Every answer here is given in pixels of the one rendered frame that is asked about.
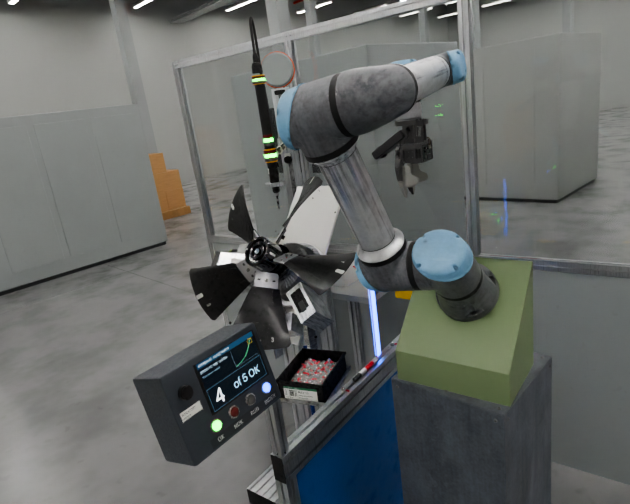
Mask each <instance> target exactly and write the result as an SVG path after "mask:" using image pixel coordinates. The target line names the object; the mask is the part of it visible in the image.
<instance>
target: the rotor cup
mask: <svg viewBox="0 0 630 504"><path fill-rule="evenodd" d="M257 248H258V249H259V253H258V254H256V253H255V250H256V249H257ZM270 252H271V253H273V254H275V257H274V256H273V255H271V254H270ZM285 253H291V251H290V249H289V248H287V247H286V246H284V245H282V244H278V245H277V244H275V243H274V242H272V241H271V240H269V239H268V238H266V237H263V236H259V237H256V238H254V239H253V240H251V241H250V242H249V244H248V245H247V247H246V249H245V253H244V258H245V261H246V263H247V264H248V265H249V266H251V267H253V268H255V269H256V270H258V271H261V272H268V273H275V274H278V276H279V279H281V278H282V277H284V276H285V275H286V274H287V272H288V271H289V268H288V267H287V266H286V265H280V264H272V263H273V262H275V261H273V259H275V258H277V257H279V256H281V255H283V254H285ZM257 266H258V267H260V268H261V269H263V270H261V269H259V268H257ZM279 279H278V280H279Z"/></svg>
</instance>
